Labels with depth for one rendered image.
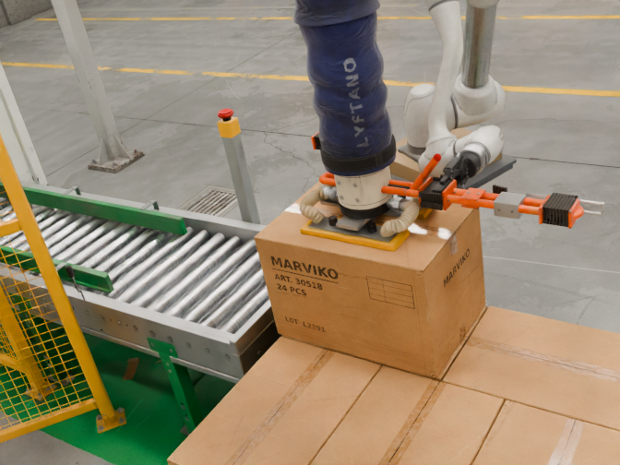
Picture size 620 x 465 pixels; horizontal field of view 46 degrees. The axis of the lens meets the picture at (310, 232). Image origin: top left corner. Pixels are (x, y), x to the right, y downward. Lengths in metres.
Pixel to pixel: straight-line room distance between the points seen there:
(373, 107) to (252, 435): 1.01
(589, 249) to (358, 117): 2.04
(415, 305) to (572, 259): 1.74
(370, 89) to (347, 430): 0.97
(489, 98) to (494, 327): 0.91
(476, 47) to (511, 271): 1.34
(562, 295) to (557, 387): 1.30
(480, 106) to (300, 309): 1.07
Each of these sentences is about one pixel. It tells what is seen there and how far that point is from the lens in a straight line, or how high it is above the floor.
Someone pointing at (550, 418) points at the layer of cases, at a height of 0.54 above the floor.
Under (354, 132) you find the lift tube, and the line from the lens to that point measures 2.07.
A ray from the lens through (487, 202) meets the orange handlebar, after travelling 2.04.
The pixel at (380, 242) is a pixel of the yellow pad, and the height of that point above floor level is 0.97.
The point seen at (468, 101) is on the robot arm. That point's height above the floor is 1.04.
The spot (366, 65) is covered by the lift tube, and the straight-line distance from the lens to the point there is 2.02.
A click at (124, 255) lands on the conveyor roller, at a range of 3.32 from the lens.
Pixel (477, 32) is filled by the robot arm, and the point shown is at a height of 1.33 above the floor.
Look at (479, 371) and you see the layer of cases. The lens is 2.31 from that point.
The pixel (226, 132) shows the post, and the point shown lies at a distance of 3.17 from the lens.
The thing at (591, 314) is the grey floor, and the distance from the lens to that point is 3.42.
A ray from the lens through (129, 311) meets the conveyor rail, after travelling 2.81.
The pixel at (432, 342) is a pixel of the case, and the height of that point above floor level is 0.69.
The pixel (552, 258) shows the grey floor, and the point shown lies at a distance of 3.77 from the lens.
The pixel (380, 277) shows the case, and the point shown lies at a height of 0.89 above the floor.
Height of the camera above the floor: 2.09
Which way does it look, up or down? 30 degrees down
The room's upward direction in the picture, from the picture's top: 11 degrees counter-clockwise
